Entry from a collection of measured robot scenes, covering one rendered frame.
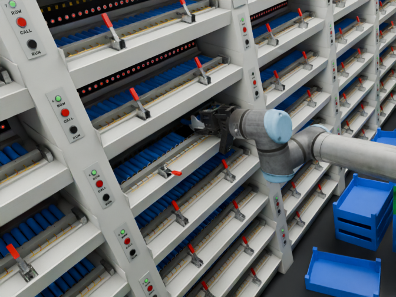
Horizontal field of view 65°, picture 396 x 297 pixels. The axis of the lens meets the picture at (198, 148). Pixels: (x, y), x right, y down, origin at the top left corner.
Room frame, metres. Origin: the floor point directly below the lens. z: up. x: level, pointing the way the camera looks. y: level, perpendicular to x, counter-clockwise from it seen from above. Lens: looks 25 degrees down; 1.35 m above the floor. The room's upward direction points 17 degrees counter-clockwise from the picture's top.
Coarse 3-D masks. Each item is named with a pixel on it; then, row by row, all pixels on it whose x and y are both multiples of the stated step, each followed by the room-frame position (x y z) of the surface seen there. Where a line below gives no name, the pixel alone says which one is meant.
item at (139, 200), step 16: (224, 96) 1.21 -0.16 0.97; (208, 144) 0.97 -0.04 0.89; (128, 160) 0.94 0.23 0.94; (176, 160) 0.91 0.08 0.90; (192, 160) 0.90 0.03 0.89; (160, 176) 0.85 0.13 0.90; (176, 176) 0.85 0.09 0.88; (144, 192) 0.79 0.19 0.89; (160, 192) 0.81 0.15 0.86; (144, 208) 0.77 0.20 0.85
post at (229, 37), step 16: (224, 32) 1.16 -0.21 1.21; (240, 32) 1.14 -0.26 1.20; (240, 48) 1.12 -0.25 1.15; (256, 64) 1.17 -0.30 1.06; (240, 80) 1.14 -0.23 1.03; (240, 96) 1.15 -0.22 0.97; (256, 176) 1.15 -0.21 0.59; (272, 192) 1.14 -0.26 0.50; (272, 208) 1.12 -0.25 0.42; (272, 240) 1.14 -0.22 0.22; (288, 240) 1.17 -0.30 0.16; (288, 256) 1.16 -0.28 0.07
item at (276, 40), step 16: (256, 16) 1.49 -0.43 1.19; (272, 16) 1.58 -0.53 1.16; (288, 16) 1.57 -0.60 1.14; (304, 16) 1.57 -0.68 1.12; (320, 16) 1.58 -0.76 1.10; (256, 32) 1.39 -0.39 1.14; (272, 32) 1.38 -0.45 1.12; (288, 32) 1.42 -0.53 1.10; (304, 32) 1.43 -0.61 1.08; (256, 48) 1.18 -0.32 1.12; (272, 48) 1.26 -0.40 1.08; (288, 48) 1.35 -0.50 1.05
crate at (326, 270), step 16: (320, 256) 1.14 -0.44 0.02; (336, 256) 1.10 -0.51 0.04; (320, 272) 1.07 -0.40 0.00; (336, 272) 1.04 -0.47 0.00; (352, 272) 1.02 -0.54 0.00; (368, 272) 0.99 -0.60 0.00; (320, 288) 0.97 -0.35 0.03; (336, 288) 0.93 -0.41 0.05; (352, 288) 0.94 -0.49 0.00; (368, 288) 0.92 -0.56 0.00
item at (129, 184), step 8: (192, 136) 0.99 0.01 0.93; (200, 136) 1.00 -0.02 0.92; (184, 144) 0.95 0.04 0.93; (192, 144) 0.97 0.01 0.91; (168, 152) 0.92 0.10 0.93; (176, 152) 0.92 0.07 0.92; (160, 160) 0.89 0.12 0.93; (168, 160) 0.90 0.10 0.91; (152, 168) 0.86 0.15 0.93; (136, 176) 0.83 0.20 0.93; (144, 176) 0.84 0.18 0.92; (128, 184) 0.80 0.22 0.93; (136, 184) 0.81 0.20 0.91
